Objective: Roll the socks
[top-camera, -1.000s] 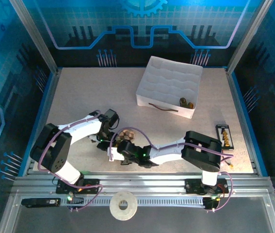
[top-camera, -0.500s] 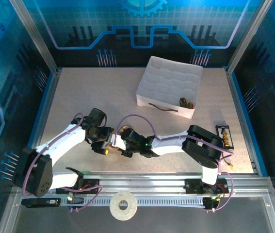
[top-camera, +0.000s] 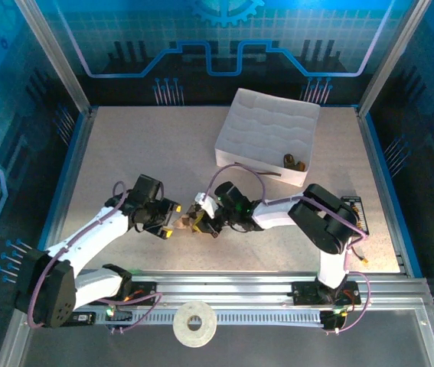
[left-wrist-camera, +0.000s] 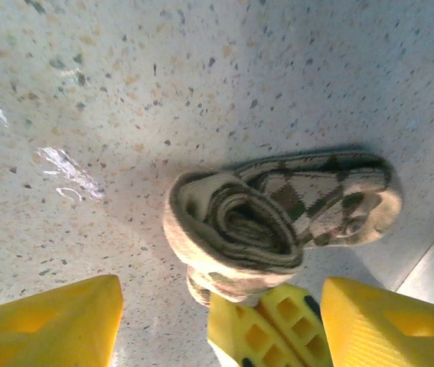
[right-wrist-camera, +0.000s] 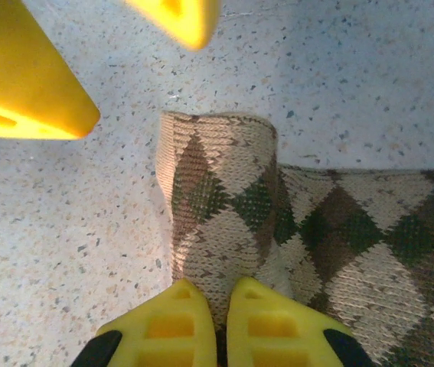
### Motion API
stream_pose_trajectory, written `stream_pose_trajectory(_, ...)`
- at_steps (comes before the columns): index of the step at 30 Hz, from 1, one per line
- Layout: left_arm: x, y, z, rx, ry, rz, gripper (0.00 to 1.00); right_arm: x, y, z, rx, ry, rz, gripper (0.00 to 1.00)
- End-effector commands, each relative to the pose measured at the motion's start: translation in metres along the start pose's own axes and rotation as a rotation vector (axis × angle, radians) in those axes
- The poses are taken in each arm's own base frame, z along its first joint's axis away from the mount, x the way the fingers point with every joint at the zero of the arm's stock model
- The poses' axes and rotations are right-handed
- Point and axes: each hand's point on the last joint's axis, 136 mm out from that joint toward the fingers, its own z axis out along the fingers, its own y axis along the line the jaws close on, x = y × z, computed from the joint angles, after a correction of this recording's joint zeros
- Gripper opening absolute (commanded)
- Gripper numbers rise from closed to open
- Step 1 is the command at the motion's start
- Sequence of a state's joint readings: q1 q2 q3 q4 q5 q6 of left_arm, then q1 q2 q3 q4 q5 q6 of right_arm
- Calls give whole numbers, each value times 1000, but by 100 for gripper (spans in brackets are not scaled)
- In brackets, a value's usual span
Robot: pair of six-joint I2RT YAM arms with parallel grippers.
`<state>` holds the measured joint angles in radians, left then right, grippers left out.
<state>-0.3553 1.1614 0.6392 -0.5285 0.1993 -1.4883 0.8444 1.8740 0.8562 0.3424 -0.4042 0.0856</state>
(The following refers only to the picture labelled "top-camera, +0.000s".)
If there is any checkered patterned sock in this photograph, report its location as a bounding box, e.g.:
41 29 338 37
173 205 203 232

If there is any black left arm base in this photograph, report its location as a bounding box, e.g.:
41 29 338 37
101 263 159 307

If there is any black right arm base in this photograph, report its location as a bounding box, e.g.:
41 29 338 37
291 281 359 307

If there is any white tape roll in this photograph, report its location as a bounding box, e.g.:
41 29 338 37
173 300 218 348

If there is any black labelled device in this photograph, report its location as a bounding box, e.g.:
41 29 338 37
67 311 97 327

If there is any black connector board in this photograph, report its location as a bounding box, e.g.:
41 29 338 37
341 195 370 236

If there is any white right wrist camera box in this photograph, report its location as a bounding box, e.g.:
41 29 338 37
194 193 217 219

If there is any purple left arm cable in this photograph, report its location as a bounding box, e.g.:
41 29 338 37
27 180 163 336

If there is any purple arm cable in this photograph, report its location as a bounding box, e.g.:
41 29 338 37
27 180 163 336
203 162 373 336

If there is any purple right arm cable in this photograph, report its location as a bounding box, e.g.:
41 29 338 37
203 162 373 336

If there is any aluminium mounting rail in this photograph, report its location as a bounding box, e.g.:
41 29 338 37
82 270 428 307

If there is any grey slotted cable duct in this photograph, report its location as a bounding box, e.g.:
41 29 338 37
105 308 325 326

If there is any yellow plug with wire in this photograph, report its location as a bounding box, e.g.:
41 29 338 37
349 247 370 267

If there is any aluminium frame post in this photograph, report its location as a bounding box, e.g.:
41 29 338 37
357 0 432 115
13 0 96 115

